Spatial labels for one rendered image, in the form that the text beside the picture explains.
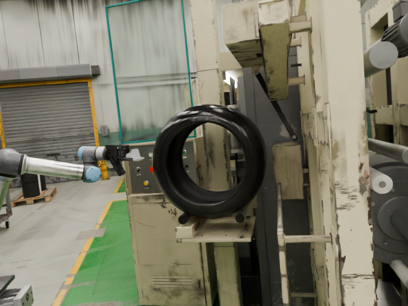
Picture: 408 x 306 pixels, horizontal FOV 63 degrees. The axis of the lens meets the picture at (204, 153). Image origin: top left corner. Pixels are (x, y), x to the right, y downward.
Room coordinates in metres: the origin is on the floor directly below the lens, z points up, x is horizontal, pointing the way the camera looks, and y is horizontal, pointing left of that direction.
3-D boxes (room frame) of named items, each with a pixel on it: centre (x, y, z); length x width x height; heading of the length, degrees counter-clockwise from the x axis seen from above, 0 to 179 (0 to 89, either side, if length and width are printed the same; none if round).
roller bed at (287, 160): (1.84, -0.46, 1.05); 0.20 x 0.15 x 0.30; 167
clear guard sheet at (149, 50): (2.28, 0.31, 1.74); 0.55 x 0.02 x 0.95; 77
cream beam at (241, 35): (1.53, -0.30, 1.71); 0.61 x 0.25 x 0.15; 167
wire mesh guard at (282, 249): (1.42, -0.31, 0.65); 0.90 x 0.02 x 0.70; 167
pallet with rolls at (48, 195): (7.60, 4.01, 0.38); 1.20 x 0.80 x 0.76; 17
